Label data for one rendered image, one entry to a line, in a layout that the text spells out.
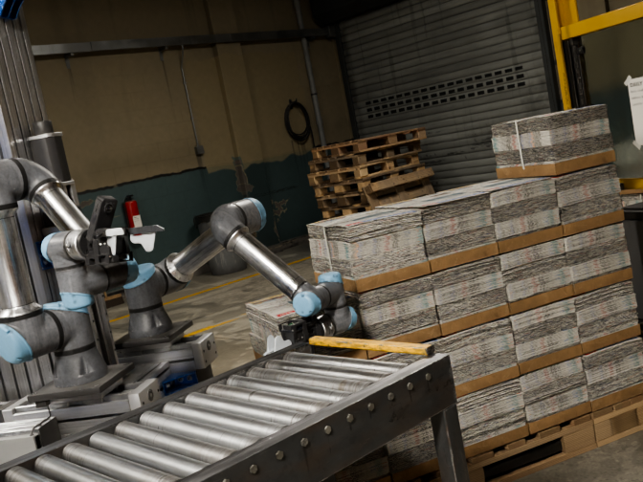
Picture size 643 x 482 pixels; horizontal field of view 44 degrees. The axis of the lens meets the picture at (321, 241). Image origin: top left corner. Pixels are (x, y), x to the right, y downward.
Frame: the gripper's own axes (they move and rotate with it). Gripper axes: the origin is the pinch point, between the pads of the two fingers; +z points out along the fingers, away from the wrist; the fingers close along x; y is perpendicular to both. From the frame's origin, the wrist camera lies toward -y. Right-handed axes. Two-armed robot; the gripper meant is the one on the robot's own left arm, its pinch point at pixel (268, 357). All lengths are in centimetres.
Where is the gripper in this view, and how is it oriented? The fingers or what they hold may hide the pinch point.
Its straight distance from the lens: 236.0
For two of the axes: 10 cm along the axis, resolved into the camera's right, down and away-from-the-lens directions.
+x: 6.7, -0.4, -7.4
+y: -1.9, -9.7, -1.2
